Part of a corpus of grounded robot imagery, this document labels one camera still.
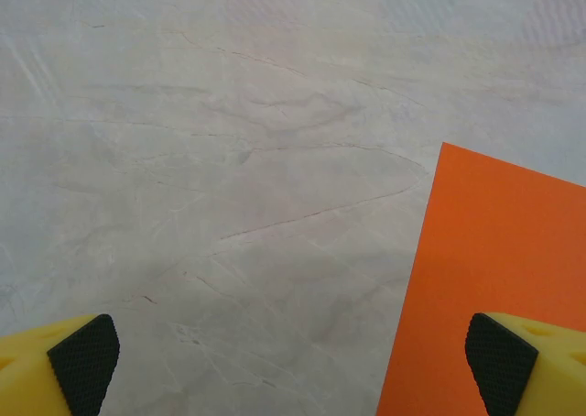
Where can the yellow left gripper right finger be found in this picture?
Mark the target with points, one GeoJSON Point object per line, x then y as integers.
{"type": "Point", "coordinates": [540, 375]}

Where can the orange paper sheet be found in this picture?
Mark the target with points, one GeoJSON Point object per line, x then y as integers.
{"type": "Point", "coordinates": [480, 251]}

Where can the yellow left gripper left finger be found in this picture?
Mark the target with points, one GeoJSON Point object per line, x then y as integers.
{"type": "Point", "coordinates": [41, 375]}

